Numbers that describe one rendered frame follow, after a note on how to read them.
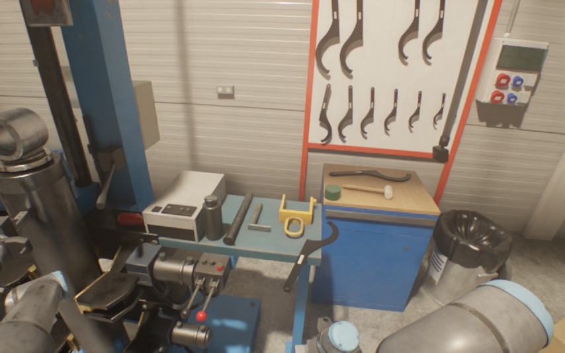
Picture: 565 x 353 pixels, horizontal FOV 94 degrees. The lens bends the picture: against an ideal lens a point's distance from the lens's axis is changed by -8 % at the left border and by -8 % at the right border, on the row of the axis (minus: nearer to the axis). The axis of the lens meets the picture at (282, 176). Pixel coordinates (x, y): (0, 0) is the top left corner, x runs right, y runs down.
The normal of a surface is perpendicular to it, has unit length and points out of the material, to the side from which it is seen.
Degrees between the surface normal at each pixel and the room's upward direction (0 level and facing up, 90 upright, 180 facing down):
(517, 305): 8
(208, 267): 0
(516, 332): 35
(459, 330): 23
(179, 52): 90
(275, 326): 0
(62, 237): 90
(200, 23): 90
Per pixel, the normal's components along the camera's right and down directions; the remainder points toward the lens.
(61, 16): 0.45, 0.43
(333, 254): -0.12, 0.46
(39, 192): 0.73, 0.34
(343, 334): 0.17, -0.69
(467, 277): -0.37, 0.47
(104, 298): 0.04, -0.88
